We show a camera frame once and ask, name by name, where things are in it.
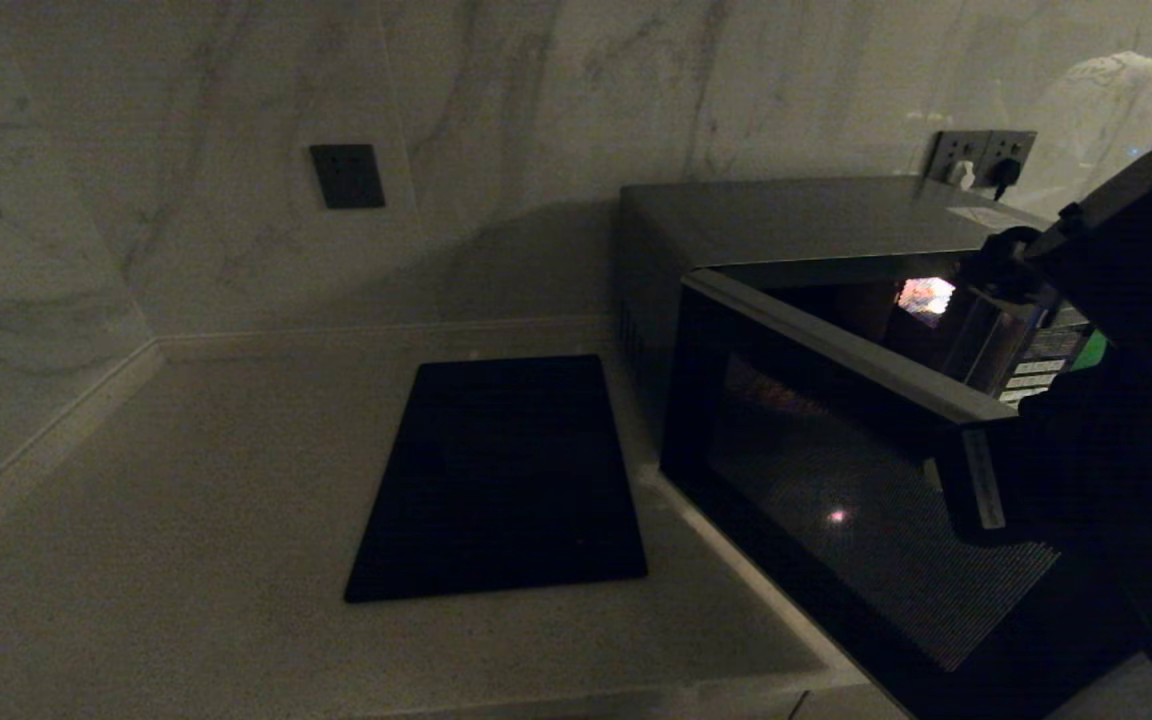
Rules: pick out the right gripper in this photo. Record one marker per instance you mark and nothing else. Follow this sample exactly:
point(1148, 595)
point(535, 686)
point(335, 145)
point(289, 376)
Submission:
point(996, 490)

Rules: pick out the black glass microwave door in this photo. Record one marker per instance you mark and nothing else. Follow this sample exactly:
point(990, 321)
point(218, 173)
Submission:
point(816, 470)

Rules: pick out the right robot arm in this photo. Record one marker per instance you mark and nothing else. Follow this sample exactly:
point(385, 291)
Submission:
point(1146, 330)

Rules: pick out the black microwave oven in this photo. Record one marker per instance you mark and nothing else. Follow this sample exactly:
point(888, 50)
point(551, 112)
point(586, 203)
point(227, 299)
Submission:
point(796, 215)

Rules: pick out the black plug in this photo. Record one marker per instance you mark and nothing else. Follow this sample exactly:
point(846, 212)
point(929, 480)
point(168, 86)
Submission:
point(1004, 175)

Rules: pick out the white plug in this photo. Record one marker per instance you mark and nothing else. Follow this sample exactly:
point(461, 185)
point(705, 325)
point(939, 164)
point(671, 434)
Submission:
point(961, 174)

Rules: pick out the black rectangular cooktop panel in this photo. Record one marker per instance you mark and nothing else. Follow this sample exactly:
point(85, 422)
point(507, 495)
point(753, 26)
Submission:
point(506, 480)

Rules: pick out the grey double wall outlet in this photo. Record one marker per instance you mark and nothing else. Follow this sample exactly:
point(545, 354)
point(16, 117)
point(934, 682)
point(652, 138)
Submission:
point(976, 148)

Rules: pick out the square black wall socket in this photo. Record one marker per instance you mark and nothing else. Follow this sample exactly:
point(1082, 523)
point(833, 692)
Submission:
point(347, 176)

